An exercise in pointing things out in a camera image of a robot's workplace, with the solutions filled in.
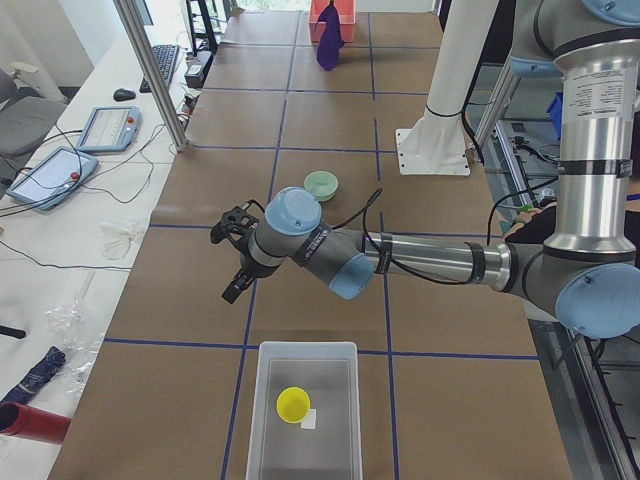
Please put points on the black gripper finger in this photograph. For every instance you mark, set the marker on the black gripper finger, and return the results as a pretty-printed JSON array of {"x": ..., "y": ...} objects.
[{"x": 235, "y": 288}]

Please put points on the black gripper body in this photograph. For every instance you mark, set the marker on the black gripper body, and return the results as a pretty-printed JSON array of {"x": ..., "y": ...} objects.
[{"x": 246, "y": 266}]

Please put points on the mint green bowl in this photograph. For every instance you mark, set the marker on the mint green bowl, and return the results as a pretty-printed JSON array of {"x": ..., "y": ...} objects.
[{"x": 322, "y": 184}]

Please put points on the yellow plastic cup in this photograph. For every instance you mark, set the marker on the yellow plastic cup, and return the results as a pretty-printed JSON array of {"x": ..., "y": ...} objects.
[{"x": 293, "y": 404}]

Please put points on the purple cloth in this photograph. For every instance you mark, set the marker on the purple cloth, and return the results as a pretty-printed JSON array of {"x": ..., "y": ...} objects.
[{"x": 331, "y": 41}]

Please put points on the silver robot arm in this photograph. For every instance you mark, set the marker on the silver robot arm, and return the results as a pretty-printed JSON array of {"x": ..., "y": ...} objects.
[{"x": 584, "y": 274}]

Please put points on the clear plastic storage box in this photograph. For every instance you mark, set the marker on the clear plastic storage box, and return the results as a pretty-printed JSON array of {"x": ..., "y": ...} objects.
[{"x": 327, "y": 443}]

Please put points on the white crumpled cloth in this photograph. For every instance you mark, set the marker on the white crumpled cloth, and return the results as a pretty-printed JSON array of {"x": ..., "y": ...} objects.
[{"x": 119, "y": 237}]

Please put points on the far teach pendant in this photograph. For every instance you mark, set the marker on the far teach pendant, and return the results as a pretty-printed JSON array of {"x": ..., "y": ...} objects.
[{"x": 109, "y": 129}]

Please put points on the teach pendant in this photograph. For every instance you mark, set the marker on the teach pendant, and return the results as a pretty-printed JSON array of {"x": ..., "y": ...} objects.
[
  {"x": 109, "y": 129},
  {"x": 52, "y": 180}
]

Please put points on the folded blue umbrella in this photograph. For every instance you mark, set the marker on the folded blue umbrella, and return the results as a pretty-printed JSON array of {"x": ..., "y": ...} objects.
[{"x": 37, "y": 377}]

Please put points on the near teach pendant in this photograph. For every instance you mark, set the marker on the near teach pendant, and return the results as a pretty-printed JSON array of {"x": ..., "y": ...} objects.
[{"x": 52, "y": 180}]

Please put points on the black computer mouse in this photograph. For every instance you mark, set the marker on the black computer mouse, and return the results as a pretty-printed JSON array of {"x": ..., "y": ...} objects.
[{"x": 123, "y": 94}]

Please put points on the black keyboard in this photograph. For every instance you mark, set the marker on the black keyboard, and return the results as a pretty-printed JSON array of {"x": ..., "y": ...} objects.
[{"x": 166, "y": 56}]

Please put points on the red cylinder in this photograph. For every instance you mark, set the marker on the red cylinder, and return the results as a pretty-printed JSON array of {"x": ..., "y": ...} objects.
[{"x": 26, "y": 422}]

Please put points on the grey office chair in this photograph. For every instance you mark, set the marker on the grey office chair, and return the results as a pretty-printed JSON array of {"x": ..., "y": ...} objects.
[{"x": 25, "y": 121}]

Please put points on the pink plastic tray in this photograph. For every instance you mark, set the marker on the pink plastic tray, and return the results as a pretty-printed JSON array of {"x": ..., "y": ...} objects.
[{"x": 345, "y": 18}]

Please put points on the seated person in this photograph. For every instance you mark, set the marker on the seated person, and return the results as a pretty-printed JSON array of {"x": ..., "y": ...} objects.
[{"x": 533, "y": 226}]

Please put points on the blue storage bin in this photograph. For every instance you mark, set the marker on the blue storage bin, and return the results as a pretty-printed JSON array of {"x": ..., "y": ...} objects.
[{"x": 554, "y": 110}]

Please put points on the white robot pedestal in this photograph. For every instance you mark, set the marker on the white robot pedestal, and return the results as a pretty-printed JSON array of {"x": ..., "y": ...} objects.
[{"x": 435, "y": 145}]

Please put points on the aluminium frame post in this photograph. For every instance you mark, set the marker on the aluminium frame post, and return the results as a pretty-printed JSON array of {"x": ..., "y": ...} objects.
[{"x": 132, "y": 23}]

